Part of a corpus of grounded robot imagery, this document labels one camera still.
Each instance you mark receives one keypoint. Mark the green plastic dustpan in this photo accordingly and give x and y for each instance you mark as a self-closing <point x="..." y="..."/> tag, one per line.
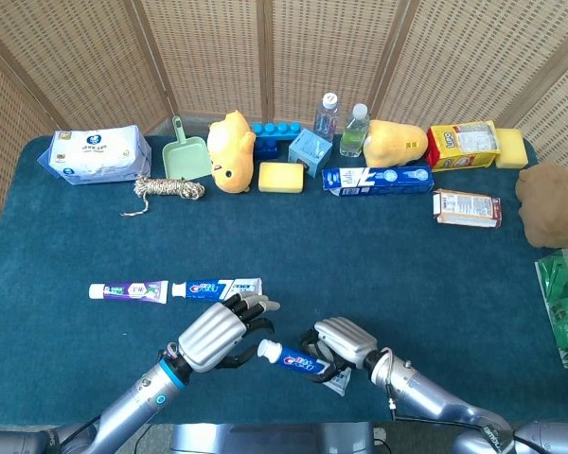
<point x="184" y="158"/>

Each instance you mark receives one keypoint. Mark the grey robot torso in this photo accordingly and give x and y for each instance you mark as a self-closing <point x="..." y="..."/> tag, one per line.
<point x="265" y="440"/>

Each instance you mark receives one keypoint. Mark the blue toy building block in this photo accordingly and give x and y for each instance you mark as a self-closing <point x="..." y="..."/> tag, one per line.
<point x="267" y="142"/>

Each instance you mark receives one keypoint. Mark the blue toothpaste carton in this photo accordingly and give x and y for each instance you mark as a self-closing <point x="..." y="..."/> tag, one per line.
<point x="383" y="179"/>

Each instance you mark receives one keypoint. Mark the clear bottle pink label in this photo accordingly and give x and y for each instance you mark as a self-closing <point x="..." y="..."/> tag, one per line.
<point x="325" y="120"/>

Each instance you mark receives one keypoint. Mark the short Crest toothpaste tube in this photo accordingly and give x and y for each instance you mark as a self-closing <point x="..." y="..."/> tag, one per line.
<point x="298" y="361"/>

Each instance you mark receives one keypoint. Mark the plain yellow sponge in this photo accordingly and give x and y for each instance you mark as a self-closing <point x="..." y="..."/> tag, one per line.
<point x="511" y="149"/>

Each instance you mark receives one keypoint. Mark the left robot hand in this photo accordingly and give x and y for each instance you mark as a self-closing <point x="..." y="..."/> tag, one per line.
<point x="213" y="331"/>

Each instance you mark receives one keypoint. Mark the green printed bag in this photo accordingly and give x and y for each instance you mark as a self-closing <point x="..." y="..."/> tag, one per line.
<point x="565" y="307"/>

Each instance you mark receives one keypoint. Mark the wicker folding screen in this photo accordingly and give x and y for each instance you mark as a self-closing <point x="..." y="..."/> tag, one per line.
<point x="208" y="57"/>

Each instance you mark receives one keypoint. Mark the brown plush lump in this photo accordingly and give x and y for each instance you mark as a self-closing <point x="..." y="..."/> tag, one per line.
<point x="554" y="208"/>

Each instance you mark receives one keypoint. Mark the yellow sponge with green base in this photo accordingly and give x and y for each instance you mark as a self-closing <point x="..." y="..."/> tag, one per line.
<point x="281" y="177"/>

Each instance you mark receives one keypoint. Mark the yellow plush toy with print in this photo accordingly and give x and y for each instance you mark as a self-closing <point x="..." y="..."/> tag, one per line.
<point x="393" y="142"/>

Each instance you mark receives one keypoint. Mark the yellow snack box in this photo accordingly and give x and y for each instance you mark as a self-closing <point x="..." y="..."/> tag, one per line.
<point x="459" y="146"/>

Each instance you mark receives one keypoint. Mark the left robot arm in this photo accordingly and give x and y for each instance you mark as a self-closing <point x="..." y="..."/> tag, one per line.
<point x="137" y="402"/>

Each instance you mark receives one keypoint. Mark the brown and white small carton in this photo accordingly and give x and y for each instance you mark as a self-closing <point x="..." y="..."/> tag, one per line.
<point x="464" y="208"/>

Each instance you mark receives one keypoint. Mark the purple toothpaste tube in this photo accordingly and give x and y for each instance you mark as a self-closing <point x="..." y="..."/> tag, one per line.
<point x="128" y="291"/>

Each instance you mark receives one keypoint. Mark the light blue small box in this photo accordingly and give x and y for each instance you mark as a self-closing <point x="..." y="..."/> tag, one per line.
<point x="307" y="146"/>

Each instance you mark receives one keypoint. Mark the yellow duck plush toy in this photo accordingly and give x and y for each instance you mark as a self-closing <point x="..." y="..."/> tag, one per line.
<point x="229" y="151"/>

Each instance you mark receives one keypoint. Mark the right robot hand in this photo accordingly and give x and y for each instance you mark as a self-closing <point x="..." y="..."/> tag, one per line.
<point x="345" y="340"/>

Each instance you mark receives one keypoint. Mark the white tissue pack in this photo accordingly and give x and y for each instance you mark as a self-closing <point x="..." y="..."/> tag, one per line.
<point x="94" y="151"/>

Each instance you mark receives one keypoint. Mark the teal table cloth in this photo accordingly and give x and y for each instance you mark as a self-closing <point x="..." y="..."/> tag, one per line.
<point x="360" y="265"/>

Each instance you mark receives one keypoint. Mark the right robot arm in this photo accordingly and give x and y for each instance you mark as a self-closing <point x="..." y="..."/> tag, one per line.
<point x="421" y="383"/>

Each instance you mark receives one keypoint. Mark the clear bottle green label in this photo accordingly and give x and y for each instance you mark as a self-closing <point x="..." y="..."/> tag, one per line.
<point x="354" y="134"/>

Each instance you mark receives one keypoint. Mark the long Crest toothpaste tube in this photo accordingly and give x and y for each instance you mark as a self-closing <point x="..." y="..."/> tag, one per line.
<point x="203" y="289"/>

